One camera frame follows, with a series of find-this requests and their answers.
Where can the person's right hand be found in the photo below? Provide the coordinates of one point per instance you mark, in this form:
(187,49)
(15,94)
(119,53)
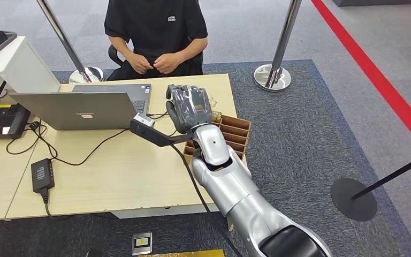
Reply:
(140,64)

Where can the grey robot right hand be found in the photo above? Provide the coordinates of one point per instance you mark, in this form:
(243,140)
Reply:
(189,106)

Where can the person's left hand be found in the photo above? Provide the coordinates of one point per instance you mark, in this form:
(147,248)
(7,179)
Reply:
(168,64)

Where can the person's right forearm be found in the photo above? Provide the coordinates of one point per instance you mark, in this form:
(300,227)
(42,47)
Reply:
(118,49)

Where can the person's left forearm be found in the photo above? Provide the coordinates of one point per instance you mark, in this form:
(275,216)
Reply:
(195,49)

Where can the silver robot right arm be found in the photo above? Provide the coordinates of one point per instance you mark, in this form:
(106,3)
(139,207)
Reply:
(234,191)

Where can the gold patterned card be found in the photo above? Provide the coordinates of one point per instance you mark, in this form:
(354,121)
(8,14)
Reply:
(216,116)
(212,101)

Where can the person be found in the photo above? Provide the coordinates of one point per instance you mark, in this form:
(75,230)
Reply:
(156,25)

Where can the cardboard slotted card holder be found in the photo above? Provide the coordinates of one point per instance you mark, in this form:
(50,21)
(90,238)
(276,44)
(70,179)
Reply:
(235,133)

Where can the black office chair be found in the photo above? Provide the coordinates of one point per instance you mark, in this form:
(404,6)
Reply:
(114,56)

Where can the silver laptop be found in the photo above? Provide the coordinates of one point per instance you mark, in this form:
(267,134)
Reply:
(74,110)

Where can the dark grey carpet mat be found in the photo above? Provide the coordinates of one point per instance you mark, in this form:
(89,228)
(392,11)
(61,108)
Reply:
(297,142)

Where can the small silver framed plate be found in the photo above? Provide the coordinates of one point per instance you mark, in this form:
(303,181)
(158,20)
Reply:
(142,243)

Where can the gold foil sheet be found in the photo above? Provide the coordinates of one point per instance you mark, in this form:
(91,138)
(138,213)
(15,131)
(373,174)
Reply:
(184,253)

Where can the black power adapter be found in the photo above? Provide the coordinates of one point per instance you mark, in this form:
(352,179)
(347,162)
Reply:
(42,175)

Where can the black remote controller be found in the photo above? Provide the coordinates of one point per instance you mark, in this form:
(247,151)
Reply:
(0,122)

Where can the red floor tape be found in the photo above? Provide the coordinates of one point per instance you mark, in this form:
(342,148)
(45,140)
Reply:
(375,71)

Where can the dark grey platform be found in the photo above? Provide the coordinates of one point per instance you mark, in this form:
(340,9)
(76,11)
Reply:
(382,2)

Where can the black camera bracket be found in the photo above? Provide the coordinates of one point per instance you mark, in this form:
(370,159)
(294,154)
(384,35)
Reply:
(156,136)

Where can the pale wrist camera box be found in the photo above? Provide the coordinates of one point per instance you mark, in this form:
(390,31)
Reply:
(144,120)

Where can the chrome stanchion post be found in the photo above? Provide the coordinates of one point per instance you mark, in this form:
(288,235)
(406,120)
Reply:
(63,39)
(280,46)

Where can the white desk frame panel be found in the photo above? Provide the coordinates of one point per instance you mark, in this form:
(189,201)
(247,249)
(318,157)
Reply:
(156,212)

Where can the white pedestal cabinet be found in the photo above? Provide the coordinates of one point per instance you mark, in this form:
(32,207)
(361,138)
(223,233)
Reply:
(17,67)

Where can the black stanchion post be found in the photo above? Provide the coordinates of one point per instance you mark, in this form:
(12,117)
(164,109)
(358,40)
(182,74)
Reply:
(354,202)

